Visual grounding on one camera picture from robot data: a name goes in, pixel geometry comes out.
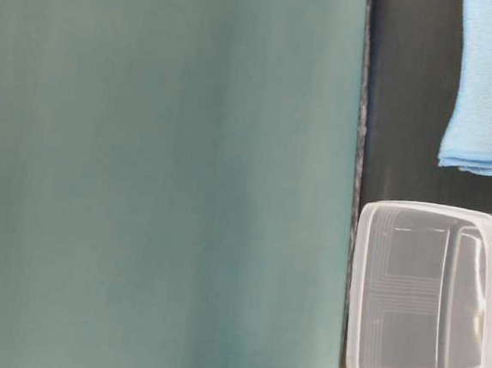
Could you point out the clear plastic container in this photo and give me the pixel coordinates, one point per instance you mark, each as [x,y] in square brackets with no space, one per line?
[421,288]

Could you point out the green backdrop curtain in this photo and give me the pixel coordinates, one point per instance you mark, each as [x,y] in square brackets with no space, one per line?
[175,181]

